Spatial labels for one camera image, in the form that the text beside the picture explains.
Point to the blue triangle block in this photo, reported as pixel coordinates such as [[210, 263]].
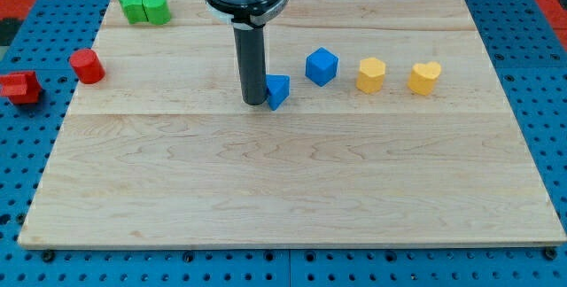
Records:
[[278, 86]]

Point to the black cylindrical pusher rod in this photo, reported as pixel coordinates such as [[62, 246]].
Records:
[[251, 61]]

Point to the blue cube block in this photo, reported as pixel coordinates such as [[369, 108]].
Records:
[[321, 66]]

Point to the yellow hexagon block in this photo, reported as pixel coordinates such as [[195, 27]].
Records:
[[371, 75]]

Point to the light wooden board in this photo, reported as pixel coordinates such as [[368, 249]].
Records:
[[163, 154]]

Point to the yellow heart block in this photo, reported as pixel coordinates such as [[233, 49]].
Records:
[[423, 77]]

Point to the green half-round block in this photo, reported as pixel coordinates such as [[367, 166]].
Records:
[[157, 11]]

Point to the green star block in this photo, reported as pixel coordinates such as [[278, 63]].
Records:
[[133, 10]]

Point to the red cylinder block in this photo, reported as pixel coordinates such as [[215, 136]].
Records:
[[87, 66]]

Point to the red cross block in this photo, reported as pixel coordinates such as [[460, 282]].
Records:
[[21, 87]]

